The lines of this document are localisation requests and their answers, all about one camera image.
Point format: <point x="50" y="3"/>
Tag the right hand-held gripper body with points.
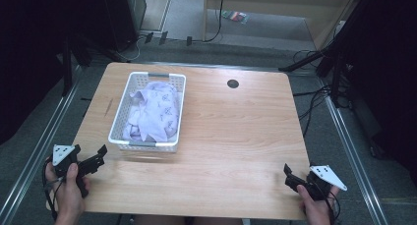
<point x="323" y="179"/>

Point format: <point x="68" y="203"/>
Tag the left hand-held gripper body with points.
<point x="63" y="159"/>

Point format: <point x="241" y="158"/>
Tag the person's right hand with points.
<point x="316" y="210"/>

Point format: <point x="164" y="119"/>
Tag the person's left hand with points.
<point x="69" y="195"/>

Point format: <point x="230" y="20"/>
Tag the white perforated plastic basket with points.
<point x="124" y="120"/>

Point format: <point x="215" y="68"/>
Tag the white patterned cloth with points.
<point x="157" y="113"/>

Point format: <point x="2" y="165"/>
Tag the black stand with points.
<point x="67" y="67"/>
<point x="314" y="56"/>

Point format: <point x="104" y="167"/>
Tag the black round table grommet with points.
<point x="232" y="84"/>

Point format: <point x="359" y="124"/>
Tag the black plug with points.
<point x="148" y="37"/>
<point x="189" y="40"/>
<point x="163" y="37"/>

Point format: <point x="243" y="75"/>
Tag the colourful packet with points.
<point x="235" y="16"/>

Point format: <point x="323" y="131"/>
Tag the metal floor rail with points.
<point x="354" y="159"/>
<point x="39" y="149"/>

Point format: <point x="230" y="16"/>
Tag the light wooden furniture frame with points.
<point x="327" y="9"/>

